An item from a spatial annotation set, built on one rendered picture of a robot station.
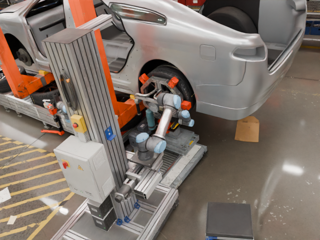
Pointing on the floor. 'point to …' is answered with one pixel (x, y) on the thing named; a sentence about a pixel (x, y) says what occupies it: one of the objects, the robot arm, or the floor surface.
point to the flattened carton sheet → (247, 129)
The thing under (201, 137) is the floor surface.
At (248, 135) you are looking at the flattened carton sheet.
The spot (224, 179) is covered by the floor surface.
